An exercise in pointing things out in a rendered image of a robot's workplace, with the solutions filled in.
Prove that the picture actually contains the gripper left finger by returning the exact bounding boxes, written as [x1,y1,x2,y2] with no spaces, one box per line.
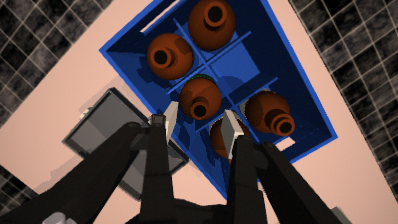
[0,101,178,224]

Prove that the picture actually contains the blue divided crate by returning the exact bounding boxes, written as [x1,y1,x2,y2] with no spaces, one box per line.
[98,0,324,180]

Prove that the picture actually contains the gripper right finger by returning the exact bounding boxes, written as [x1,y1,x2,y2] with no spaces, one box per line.
[221,110,342,224]

